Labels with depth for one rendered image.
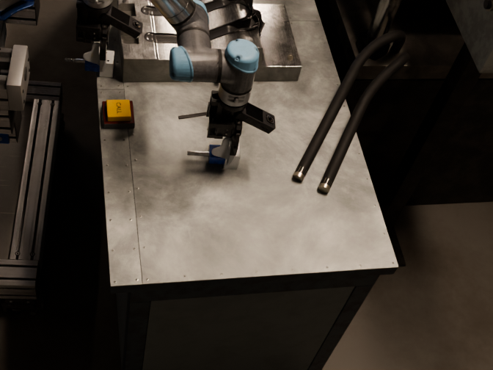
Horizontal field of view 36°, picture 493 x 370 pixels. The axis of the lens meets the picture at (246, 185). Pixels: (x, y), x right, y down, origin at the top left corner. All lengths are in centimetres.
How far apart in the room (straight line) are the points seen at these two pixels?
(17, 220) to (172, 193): 78
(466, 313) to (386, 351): 36
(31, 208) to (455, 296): 155
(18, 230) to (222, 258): 90
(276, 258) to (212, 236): 16
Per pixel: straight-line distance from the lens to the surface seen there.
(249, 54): 166
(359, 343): 269
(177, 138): 199
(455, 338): 284
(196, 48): 167
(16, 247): 247
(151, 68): 208
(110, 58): 210
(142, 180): 190
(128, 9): 222
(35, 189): 259
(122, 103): 201
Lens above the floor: 233
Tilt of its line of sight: 53 degrees down
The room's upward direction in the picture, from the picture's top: 15 degrees clockwise
